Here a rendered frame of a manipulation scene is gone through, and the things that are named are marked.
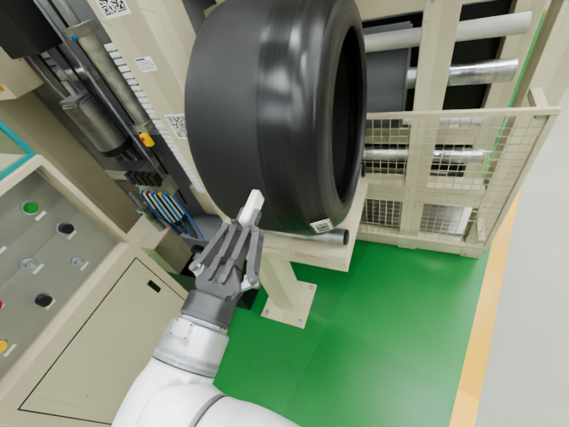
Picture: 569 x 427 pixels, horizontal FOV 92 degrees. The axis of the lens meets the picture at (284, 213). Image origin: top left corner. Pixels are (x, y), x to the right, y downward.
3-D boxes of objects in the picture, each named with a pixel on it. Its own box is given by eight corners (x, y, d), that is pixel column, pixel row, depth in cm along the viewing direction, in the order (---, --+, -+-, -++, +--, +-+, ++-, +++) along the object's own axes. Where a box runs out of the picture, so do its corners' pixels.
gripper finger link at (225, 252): (222, 289, 45) (215, 287, 45) (245, 230, 50) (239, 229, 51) (211, 280, 42) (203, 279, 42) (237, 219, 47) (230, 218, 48)
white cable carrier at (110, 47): (197, 192, 98) (102, 45, 64) (205, 183, 101) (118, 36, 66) (207, 193, 96) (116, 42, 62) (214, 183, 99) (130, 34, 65)
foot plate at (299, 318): (261, 316, 162) (260, 314, 161) (277, 276, 178) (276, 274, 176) (303, 329, 152) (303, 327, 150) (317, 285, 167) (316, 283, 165)
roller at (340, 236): (239, 213, 88) (245, 217, 92) (235, 227, 88) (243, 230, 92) (348, 228, 75) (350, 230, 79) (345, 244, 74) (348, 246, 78)
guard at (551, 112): (302, 226, 161) (271, 118, 111) (303, 224, 162) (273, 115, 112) (487, 251, 126) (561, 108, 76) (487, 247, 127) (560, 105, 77)
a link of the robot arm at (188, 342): (138, 350, 36) (161, 305, 39) (179, 359, 43) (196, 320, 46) (192, 374, 32) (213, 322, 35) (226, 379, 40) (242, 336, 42)
